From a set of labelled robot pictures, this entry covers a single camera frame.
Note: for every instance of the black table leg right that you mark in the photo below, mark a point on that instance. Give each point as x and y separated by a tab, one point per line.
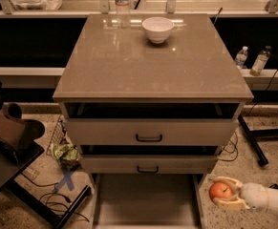
254	136

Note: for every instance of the wire mesh basket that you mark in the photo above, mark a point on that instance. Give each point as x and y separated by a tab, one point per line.
58	135

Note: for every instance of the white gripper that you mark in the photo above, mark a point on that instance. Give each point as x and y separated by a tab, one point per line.
252	194

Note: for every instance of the bottle with yellowish liquid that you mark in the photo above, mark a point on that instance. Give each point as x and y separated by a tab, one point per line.
260	61

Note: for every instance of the black chair base foot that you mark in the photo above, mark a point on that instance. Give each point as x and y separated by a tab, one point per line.
274	186

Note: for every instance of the middle grey drawer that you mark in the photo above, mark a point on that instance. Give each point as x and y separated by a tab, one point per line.
135	164

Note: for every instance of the red apple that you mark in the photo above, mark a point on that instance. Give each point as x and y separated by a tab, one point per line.
220	190

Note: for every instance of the grey drawer cabinet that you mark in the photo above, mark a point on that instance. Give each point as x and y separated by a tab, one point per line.
118	73

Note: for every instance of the top grey drawer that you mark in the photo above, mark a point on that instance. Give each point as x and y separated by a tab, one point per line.
192	132

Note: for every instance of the dark brown curved object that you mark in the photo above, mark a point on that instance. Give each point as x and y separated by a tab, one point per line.
17	134

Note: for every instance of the green snack bag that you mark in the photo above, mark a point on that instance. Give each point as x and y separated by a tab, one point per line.
66	155

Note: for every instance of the small water bottle white cap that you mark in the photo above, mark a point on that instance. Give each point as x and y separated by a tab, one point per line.
241	57

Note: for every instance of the clear water bottle on counter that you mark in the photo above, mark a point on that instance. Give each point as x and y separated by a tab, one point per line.
123	13

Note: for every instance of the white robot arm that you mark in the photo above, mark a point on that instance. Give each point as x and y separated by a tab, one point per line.
272	199

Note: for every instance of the white ceramic bowl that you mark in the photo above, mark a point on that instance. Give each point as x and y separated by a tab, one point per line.
157	29

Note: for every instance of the black side table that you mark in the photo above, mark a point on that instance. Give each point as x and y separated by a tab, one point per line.
9	171

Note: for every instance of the bottom grey open drawer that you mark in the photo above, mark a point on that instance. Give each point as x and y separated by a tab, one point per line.
148	202

